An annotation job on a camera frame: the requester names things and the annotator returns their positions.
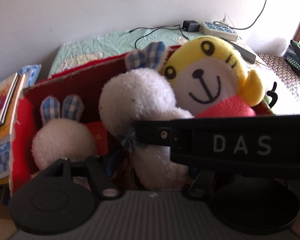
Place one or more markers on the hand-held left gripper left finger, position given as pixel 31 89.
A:
pixel 95 170

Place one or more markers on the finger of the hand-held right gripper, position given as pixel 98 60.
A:
pixel 155 133

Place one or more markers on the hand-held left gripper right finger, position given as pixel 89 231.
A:
pixel 202 185

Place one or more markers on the large white rabbit plush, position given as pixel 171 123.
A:
pixel 137 97

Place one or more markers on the small white rabbit plush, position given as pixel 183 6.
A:
pixel 62 142

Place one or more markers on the green plush toy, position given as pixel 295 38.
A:
pixel 272 97

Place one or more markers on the red cardboard box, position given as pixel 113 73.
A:
pixel 95 77

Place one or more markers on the yellow tiger plush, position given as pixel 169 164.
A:
pixel 202 62

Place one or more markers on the black patterned cushion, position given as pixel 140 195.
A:
pixel 285 80

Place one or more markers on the black smartphone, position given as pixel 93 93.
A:
pixel 245 52

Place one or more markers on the black power adapter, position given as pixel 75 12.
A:
pixel 190 26

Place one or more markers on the blue packet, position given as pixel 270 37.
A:
pixel 30 73

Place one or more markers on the orange cover book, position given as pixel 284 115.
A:
pixel 5 92

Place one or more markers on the dark green folded cloth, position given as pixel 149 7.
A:
pixel 297 55

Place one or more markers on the white power strip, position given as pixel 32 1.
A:
pixel 217 30

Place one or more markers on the white usb charger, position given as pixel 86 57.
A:
pixel 224 20

